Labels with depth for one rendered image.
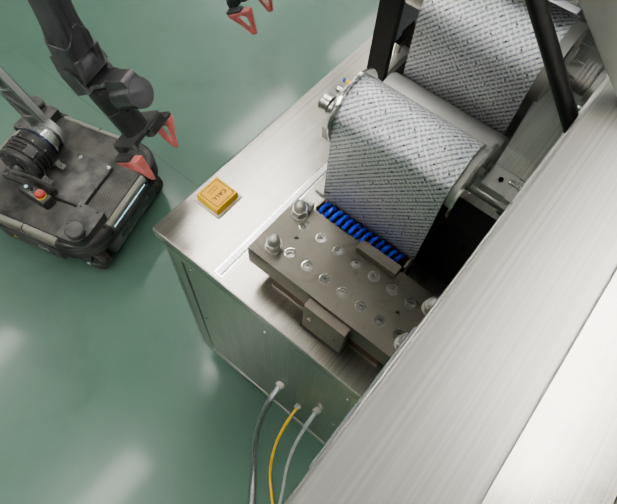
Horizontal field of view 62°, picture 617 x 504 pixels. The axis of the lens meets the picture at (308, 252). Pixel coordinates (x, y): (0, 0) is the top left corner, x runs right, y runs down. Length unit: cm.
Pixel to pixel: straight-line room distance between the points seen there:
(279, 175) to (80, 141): 123
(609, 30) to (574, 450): 38
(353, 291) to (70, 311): 146
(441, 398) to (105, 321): 194
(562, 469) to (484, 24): 71
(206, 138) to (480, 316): 230
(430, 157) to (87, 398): 160
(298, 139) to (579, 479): 104
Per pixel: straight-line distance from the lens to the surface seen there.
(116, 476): 204
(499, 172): 91
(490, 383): 34
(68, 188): 221
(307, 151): 136
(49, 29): 102
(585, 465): 60
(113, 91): 105
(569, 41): 100
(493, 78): 102
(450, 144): 88
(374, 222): 106
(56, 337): 223
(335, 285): 102
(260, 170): 132
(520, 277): 37
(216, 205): 124
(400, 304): 103
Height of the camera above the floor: 196
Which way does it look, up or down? 62 degrees down
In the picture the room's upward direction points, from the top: 6 degrees clockwise
